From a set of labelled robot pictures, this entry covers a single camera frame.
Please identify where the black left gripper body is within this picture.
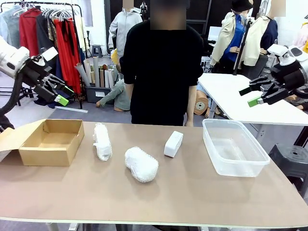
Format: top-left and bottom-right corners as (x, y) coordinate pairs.
(23, 57), (53, 88)

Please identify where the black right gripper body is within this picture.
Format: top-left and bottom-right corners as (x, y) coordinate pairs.
(270, 62), (308, 92)

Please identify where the long bubble-wrapped clock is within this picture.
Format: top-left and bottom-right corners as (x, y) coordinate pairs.
(92, 122), (113, 162)

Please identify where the small white box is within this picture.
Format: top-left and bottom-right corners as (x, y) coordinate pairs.
(164, 130), (184, 158)

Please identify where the rounded bubble-wrapped clock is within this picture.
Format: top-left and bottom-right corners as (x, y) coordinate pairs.
(124, 146), (159, 183)

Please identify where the person's right forearm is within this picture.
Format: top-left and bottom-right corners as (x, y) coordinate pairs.
(124, 83), (135, 111)

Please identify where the slanted grey paper roll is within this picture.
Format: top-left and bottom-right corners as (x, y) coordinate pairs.
(74, 63), (91, 87)

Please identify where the lying bare mannequin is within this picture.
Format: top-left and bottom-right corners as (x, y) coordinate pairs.
(285, 92), (308, 111)

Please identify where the white table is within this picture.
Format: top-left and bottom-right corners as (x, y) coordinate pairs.
(197, 73), (308, 127)

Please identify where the white floor bar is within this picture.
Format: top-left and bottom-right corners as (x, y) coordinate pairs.
(54, 105), (89, 114)

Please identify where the red hanging dress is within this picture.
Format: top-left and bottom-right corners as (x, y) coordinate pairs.
(53, 18), (82, 95)

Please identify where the beige paper roll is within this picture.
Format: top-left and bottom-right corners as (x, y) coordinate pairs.
(83, 59), (93, 85)

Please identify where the grey storage bin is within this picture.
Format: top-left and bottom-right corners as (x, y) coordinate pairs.
(84, 85), (113, 103)

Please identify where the black hanging garment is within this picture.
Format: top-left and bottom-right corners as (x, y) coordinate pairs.
(36, 14), (60, 80)

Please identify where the tall grey paper roll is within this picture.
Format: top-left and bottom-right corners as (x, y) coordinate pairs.
(93, 56), (101, 88)

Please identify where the black tripod pole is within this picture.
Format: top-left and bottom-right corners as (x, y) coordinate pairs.
(232, 17), (255, 77)

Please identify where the red coat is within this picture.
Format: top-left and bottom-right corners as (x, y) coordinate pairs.
(19, 8), (43, 57)

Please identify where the mannequin in cream jacket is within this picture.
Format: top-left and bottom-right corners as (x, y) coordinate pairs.
(243, 14), (279, 80)

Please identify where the small grey stool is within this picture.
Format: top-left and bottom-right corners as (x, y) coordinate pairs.
(92, 44), (103, 58)

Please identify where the grey hanging coat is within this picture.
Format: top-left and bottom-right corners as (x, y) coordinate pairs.
(0, 6), (21, 49)

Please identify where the black fabric item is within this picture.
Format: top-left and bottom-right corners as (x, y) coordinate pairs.
(0, 115), (15, 132)

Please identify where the mannequin in beige coat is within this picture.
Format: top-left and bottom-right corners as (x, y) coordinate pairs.
(209, 11), (253, 74)

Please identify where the cream hanging garment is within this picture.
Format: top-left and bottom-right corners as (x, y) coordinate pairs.
(73, 16), (90, 52)

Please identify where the open cardboard box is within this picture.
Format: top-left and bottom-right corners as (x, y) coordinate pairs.
(0, 119), (85, 167)

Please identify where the seated mannequin green jacket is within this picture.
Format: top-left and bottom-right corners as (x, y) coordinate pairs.
(96, 79), (132, 113)

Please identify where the yellow paper bag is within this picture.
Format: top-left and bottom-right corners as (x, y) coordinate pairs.
(110, 49), (120, 65)

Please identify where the brown paper spool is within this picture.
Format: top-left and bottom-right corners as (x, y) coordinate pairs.
(193, 90), (209, 116)

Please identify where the black plastic stool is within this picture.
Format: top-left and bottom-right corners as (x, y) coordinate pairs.
(268, 143), (308, 193)

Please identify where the white monitor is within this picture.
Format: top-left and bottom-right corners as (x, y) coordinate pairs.
(208, 26), (222, 41)

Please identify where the clear plastic bin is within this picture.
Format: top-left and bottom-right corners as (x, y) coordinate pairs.
(202, 118), (271, 178)

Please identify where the black hat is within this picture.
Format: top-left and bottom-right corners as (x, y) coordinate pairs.
(231, 0), (254, 13)

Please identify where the mannequin in grey hoodie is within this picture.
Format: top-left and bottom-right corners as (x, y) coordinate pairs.
(108, 7), (144, 50)

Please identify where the person in black sweater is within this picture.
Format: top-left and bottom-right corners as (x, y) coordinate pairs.
(119, 0), (205, 127)

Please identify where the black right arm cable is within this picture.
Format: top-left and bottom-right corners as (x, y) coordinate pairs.
(292, 83), (308, 99)

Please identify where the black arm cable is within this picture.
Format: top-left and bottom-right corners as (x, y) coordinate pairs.
(0, 71), (25, 116)
(292, 83), (308, 99)

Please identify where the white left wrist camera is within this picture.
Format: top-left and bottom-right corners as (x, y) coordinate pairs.
(38, 47), (59, 67)

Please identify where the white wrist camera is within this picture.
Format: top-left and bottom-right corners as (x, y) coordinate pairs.
(38, 47), (59, 67)
(267, 44), (288, 57)

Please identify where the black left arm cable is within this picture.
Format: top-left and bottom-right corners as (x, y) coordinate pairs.
(0, 71), (25, 116)

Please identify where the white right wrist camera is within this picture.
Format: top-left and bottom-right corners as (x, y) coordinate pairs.
(267, 44), (288, 57)

